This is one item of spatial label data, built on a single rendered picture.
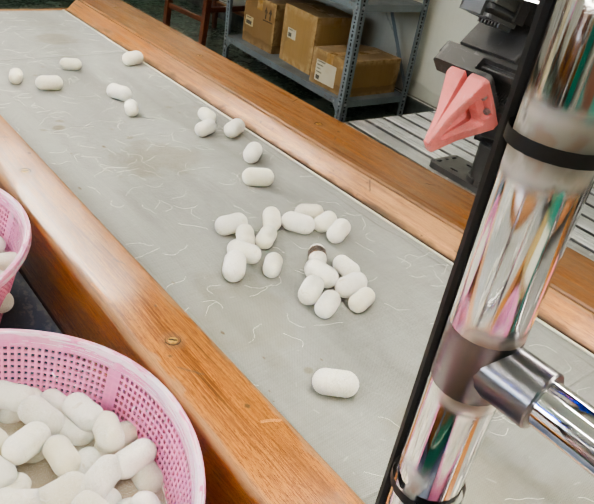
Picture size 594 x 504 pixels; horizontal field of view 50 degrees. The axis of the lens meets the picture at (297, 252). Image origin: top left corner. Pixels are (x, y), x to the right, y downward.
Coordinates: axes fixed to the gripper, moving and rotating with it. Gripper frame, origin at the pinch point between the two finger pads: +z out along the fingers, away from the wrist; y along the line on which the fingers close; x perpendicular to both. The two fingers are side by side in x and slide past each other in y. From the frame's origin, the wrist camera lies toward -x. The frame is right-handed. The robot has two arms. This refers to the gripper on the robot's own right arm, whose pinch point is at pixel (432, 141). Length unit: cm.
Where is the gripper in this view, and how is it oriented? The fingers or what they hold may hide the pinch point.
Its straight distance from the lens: 65.8
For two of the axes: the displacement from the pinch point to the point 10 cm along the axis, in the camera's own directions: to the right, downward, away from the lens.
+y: 6.2, 4.9, -6.1
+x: 3.9, 4.9, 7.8
